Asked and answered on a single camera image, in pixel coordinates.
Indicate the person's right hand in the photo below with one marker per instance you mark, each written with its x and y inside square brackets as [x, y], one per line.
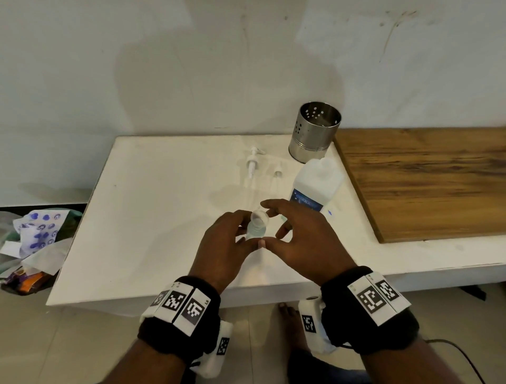
[312, 249]

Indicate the person's left hand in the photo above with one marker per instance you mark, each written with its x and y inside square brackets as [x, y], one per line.
[217, 257]

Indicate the small clear bottle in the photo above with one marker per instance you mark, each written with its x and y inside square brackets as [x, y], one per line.
[255, 232]

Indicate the large white bottle blue label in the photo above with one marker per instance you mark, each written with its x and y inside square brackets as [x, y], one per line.
[316, 182]

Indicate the small white spray cap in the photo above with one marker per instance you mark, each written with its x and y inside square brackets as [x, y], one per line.
[279, 171]

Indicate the white pump dispenser head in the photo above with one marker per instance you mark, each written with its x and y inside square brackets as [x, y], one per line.
[252, 162]

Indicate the person's right forearm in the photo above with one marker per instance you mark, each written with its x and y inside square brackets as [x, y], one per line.
[411, 368]

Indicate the person's left forearm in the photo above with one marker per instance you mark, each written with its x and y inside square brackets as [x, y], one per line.
[146, 368]

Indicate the person's right foot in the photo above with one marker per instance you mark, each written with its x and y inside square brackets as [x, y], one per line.
[292, 324]

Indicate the person's right leg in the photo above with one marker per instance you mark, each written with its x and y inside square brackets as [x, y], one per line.
[316, 370]

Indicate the white marker cube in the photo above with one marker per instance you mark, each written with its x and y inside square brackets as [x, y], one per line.
[310, 328]

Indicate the black left wristband with markers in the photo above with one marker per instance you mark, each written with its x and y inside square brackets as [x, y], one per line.
[174, 332]

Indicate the black wristband with markers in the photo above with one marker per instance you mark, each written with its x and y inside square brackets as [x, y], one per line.
[355, 328]
[174, 332]

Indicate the black right wristband with markers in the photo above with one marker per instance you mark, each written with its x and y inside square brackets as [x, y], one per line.
[355, 328]

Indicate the perforated steel utensil holder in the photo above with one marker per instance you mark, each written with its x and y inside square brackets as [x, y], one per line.
[312, 138]

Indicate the wooden board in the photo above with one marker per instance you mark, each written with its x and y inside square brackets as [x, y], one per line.
[427, 186]

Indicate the white tissue paper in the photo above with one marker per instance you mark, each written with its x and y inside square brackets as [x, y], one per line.
[47, 257]

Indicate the white paper with blue prints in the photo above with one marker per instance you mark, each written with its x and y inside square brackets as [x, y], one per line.
[37, 231]

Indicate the orange wrapper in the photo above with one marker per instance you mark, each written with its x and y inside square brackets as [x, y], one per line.
[31, 283]

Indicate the teal waste bin with trash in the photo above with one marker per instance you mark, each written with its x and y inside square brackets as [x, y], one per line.
[6, 225]

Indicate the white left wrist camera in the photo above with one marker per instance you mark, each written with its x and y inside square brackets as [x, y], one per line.
[219, 352]

